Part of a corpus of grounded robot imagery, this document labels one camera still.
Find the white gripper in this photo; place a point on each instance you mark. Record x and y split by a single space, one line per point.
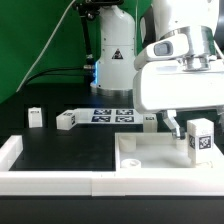
163 85

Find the white square tabletop part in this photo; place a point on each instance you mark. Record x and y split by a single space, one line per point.
145 151

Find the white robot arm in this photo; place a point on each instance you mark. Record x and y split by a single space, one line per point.
181 66

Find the white U-shaped obstacle fence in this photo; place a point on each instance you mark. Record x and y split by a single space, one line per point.
204 180

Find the white sheet with fiducial tags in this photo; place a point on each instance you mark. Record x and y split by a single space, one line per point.
108 116

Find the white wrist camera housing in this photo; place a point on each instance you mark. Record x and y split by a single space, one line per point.
181 47

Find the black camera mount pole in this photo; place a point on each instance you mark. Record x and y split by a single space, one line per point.
88 10

